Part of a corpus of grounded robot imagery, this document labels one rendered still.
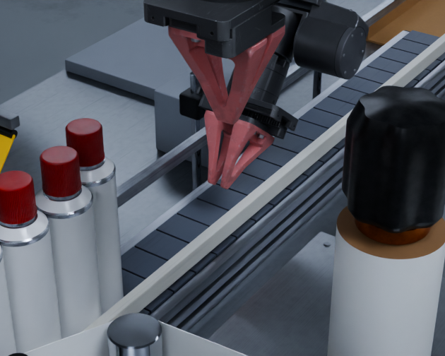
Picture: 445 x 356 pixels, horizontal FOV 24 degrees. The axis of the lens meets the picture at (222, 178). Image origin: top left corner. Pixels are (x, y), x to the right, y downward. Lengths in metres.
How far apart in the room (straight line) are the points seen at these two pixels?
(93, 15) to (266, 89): 2.83
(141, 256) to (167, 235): 0.05
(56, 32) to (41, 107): 2.29
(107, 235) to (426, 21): 0.95
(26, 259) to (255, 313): 0.26
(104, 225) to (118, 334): 0.26
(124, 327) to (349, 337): 0.22
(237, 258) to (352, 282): 0.31
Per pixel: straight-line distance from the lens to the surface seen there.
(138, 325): 0.72
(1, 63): 3.60
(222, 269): 1.10
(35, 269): 0.88
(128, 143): 1.41
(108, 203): 0.95
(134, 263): 1.09
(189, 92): 1.23
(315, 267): 1.09
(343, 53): 1.08
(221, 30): 0.63
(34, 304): 0.90
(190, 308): 1.07
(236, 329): 1.01
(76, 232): 0.90
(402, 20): 1.78
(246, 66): 0.67
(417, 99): 0.78
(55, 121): 1.47
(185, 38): 0.69
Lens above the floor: 1.54
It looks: 32 degrees down
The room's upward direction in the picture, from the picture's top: straight up
